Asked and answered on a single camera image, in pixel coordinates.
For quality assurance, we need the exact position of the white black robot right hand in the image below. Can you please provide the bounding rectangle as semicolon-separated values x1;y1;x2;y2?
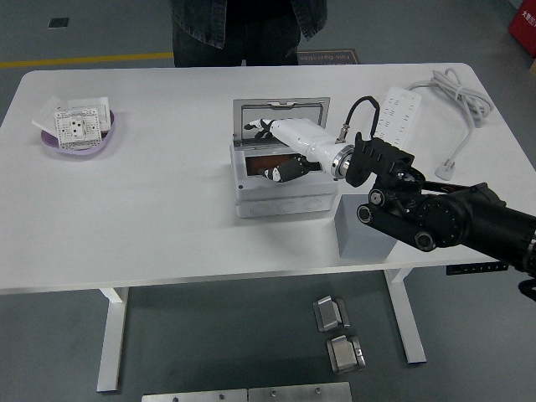
242;118;353;184

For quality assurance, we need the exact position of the grey enclosure box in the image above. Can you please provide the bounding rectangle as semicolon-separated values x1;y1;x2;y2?
229;96;339;219

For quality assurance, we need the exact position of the grey cube with round hole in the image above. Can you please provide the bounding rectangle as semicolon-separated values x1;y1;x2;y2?
333;193;397;260

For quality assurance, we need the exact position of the red box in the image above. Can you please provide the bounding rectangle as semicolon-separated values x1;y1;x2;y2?
508;0;536;59

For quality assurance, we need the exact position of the dark floor sign, orange text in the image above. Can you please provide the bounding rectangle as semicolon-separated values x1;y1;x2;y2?
295;48;359;67

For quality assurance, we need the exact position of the white power strip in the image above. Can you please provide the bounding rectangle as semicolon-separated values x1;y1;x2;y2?
368;85;422;159

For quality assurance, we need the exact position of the person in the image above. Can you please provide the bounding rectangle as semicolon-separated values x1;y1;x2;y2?
169;0;328;68

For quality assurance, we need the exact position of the small metal block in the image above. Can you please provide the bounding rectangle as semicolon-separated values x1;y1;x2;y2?
312;295;351;333
326;333;367;374

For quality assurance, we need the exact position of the black table control panel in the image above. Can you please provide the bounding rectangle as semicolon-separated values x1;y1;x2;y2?
446;261;510;276

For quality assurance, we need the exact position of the white socket module with holes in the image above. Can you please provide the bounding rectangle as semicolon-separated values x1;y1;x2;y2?
53;106;103;151

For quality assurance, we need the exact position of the purple bowl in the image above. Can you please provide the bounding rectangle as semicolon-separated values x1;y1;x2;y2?
39;109;116;158

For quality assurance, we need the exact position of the white table leg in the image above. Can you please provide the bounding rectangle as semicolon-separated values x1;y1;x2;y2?
384;267;427;364
95;286;130;394

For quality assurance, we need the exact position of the metal plate with holes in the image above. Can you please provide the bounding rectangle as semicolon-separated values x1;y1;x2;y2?
141;388;249;402
247;381;353;402

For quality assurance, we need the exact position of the white power cord with plug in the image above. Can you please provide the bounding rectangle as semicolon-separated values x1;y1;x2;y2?
406;68;493;182

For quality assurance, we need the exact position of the white flat switch plate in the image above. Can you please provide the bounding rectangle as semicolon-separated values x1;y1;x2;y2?
32;96;64;135
66;96;114;131

